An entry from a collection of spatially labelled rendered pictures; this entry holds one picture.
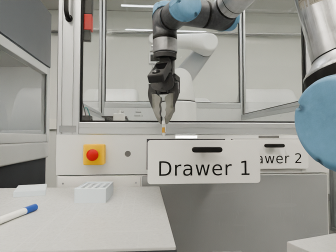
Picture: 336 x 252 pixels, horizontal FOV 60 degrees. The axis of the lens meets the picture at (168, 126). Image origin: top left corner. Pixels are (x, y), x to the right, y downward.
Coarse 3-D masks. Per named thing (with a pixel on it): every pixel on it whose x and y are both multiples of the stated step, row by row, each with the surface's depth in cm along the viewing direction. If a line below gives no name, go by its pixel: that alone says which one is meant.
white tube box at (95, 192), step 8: (88, 184) 86; (96, 184) 86; (104, 184) 86; (112, 184) 89; (80, 192) 78; (88, 192) 78; (96, 192) 78; (104, 192) 78; (112, 192) 89; (80, 200) 77; (88, 200) 78; (96, 200) 78; (104, 200) 78
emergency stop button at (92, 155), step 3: (90, 150) 98; (93, 150) 98; (96, 150) 99; (87, 153) 98; (90, 153) 98; (93, 153) 98; (96, 153) 98; (87, 156) 98; (90, 156) 98; (93, 156) 98; (96, 156) 98; (90, 159) 98; (93, 159) 98
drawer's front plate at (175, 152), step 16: (160, 144) 73; (176, 144) 74; (192, 144) 74; (208, 144) 74; (224, 144) 75; (240, 144) 75; (256, 144) 75; (160, 160) 73; (176, 160) 73; (192, 160) 74; (208, 160) 74; (224, 160) 74; (240, 160) 75; (256, 160) 75; (160, 176) 73; (176, 176) 73; (192, 176) 74; (208, 176) 74; (224, 176) 74; (240, 176) 75; (256, 176) 75
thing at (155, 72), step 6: (156, 66) 84; (162, 66) 83; (168, 66) 84; (150, 72) 80; (156, 72) 79; (162, 72) 78; (168, 72) 84; (150, 78) 79; (156, 78) 79; (162, 78) 78
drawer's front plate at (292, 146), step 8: (288, 144) 109; (296, 144) 109; (264, 152) 108; (272, 152) 108; (280, 152) 109; (288, 152) 109; (296, 152) 109; (304, 152) 109; (264, 160) 108; (280, 160) 108; (288, 160) 109; (304, 160) 109; (264, 168) 108; (272, 168) 108; (280, 168) 108
